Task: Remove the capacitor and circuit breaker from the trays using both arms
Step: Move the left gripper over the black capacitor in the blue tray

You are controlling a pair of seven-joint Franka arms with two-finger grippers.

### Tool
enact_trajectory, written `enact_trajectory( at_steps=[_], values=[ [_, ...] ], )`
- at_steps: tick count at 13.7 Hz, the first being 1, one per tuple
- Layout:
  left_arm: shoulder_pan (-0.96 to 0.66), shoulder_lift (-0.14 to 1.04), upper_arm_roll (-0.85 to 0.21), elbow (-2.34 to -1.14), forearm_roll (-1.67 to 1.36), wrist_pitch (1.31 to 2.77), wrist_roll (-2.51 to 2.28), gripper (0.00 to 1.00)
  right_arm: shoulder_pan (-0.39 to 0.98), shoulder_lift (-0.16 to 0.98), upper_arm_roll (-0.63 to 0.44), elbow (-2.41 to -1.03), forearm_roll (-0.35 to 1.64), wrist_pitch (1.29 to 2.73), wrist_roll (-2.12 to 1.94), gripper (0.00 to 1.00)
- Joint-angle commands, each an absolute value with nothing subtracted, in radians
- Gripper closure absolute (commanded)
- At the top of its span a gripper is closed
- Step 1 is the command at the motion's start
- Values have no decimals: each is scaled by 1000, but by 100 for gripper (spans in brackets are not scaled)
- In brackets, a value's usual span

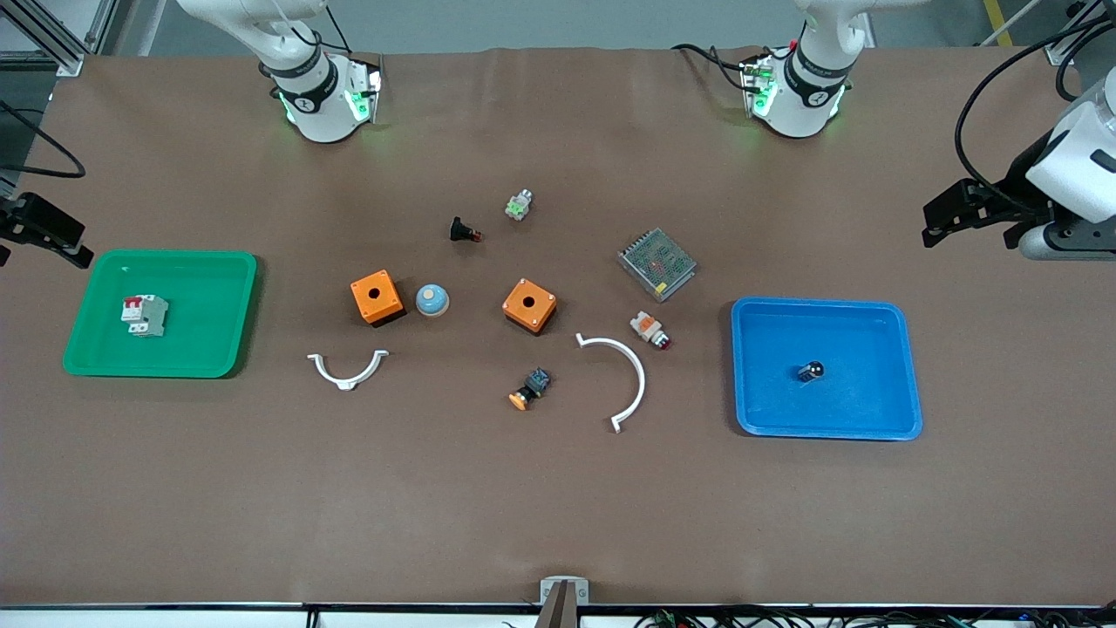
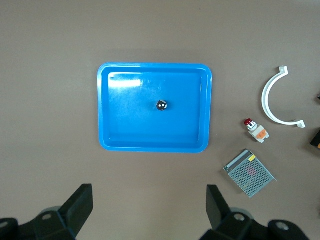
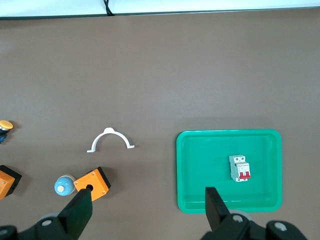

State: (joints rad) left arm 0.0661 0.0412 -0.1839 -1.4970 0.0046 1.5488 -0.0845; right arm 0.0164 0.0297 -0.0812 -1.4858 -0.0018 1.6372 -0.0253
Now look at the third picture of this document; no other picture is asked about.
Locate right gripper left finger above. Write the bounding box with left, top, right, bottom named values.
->
left=22, top=188, right=95, bottom=240

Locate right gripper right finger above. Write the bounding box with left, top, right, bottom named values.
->
left=199, top=186, right=254, bottom=240

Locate white red circuit breaker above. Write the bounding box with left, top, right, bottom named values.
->
left=228, top=154, right=251, bottom=183

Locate blue dome buzzer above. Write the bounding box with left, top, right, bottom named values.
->
left=54, top=174, right=76, bottom=196

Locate orange button box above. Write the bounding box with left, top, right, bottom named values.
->
left=0, top=164, right=23, bottom=201
left=73, top=166, right=112, bottom=203

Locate green plastic tray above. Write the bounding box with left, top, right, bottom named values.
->
left=176, top=128, right=283, bottom=215

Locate small white pipe clamp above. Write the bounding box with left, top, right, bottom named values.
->
left=86, top=127, right=135, bottom=153

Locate yellow push button switch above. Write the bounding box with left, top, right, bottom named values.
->
left=0, top=120, right=15, bottom=145

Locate black cable at table edge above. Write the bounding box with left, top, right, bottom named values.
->
left=103, top=0, right=116, bottom=17

